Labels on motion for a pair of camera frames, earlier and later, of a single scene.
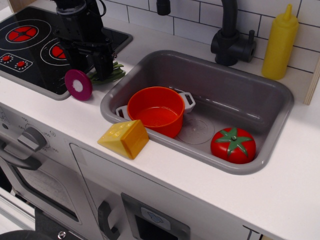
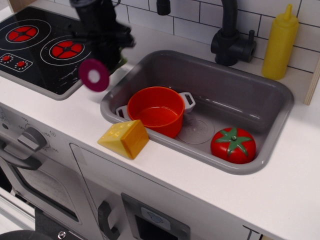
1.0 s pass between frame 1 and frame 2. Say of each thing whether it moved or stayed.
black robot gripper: moved
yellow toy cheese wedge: stayed
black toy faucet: stayed
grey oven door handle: stayed
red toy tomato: stayed
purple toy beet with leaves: moved
